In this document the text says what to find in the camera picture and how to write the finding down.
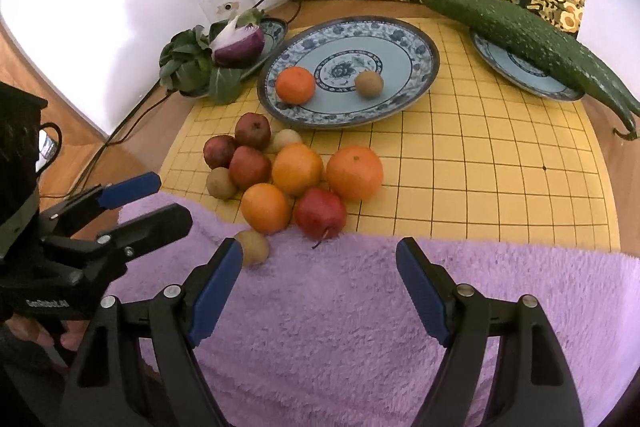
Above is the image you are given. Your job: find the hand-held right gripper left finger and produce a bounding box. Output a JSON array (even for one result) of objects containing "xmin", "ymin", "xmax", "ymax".
[{"xmin": 60, "ymin": 237, "xmax": 244, "ymax": 427}]

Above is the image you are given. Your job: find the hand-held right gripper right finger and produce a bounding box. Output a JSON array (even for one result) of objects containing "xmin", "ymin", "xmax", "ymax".
[{"xmin": 396, "ymin": 237, "xmax": 586, "ymax": 427}]

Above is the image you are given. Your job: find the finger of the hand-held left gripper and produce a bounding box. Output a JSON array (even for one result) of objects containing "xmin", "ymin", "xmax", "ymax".
[
  {"xmin": 37, "ymin": 172, "xmax": 162, "ymax": 238},
  {"xmin": 40, "ymin": 203, "xmax": 194, "ymax": 280}
]

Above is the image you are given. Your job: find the brown kiwi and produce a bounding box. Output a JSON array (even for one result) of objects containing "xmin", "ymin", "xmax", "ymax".
[
  {"xmin": 270, "ymin": 128, "xmax": 304, "ymax": 154},
  {"xmin": 206, "ymin": 167, "xmax": 238, "ymax": 200},
  {"xmin": 234, "ymin": 229, "xmax": 271, "ymax": 267}
]

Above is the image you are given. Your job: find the red apple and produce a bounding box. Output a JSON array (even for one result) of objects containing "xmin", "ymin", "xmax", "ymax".
[
  {"xmin": 234, "ymin": 112, "xmax": 272, "ymax": 150},
  {"xmin": 202, "ymin": 134, "xmax": 237, "ymax": 170},
  {"xmin": 293, "ymin": 187, "xmax": 348, "ymax": 249},
  {"xmin": 228, "ymin": 145, "xmax": 273, "ymax": 191}
]

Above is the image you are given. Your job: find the orange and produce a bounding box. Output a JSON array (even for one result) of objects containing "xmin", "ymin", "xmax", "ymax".
[
  {"xmin": 240, "ymin": 183, "xmax": 292, "ymax": 235},
  {"xmin": 325, "ymin": 145, "xmax": 385, "ymax": 202},
  {"xmin": 275, "ymin": 66, "xmax": 317, "ymax": 104},
  {"xmin": 271, "ymin": 143, "xmax": 325, "ymax": 198}
]

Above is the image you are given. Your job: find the large blue patterned plate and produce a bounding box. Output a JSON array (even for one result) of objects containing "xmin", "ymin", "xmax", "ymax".
[{"xmin": 256, "ymin": 16, "xmax": 441, "ymax": 131}]

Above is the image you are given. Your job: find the person's left hand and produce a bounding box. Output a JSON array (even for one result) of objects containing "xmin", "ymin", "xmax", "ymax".
[{"xmin": 7, "ymin": 313, "xmax": 83, "ymax": 360}]

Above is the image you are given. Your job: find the purple fluffy blanket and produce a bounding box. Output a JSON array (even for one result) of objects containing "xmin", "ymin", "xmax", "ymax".
[{"xmin": 102, "ymin": 192, "xmax": 640, "ymax": 427}]

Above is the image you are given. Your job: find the yellow grid mat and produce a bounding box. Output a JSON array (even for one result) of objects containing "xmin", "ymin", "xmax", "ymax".
[{"xmin": 159, "ymin": 19, "xmax": 621, "ymax": 253}]

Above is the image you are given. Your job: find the green bok choy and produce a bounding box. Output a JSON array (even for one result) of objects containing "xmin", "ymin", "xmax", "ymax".
[{"xmin": 158, "ymin": 25, "xmax": 246, "ymax": 105}]

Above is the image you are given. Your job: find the halved red onion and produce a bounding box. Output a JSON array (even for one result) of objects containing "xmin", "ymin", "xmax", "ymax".
[{"xmin": 209, "ymin": 9, "xmax": 266, "ymax": 68}]

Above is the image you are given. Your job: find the small blue patterned plate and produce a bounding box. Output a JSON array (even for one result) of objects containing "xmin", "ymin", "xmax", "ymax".
[
  {"xmin": 180, "ymin": 18, "xmax": 290, "ymax": 98},
  {"xmin": 470, "ymin": 31, "xmax": 586, "ymax": 102}
]

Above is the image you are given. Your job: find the small potato plate centre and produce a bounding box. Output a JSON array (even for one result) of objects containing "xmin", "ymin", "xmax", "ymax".
[{"xmin": 354, "ymin": 70, "xmax": 385, "ymax": 98}]

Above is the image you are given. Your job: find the green bumpy cucumber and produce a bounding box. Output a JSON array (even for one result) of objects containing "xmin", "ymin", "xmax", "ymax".
[{"xmin": 417, "ymin": 0, "xmax": 640, "ymax": 140}]

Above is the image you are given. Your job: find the white coaxial wall outlet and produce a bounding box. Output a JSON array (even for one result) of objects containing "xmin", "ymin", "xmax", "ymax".
[{"xmin": 199, "ymin": 0, "xmax": 252, "ymax": 28}]

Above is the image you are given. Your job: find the black charger cable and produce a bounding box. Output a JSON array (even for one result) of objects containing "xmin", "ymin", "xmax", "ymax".
[{"xmin": 282, "ymin": 0, "xmax": 305, "ymax": 28}]

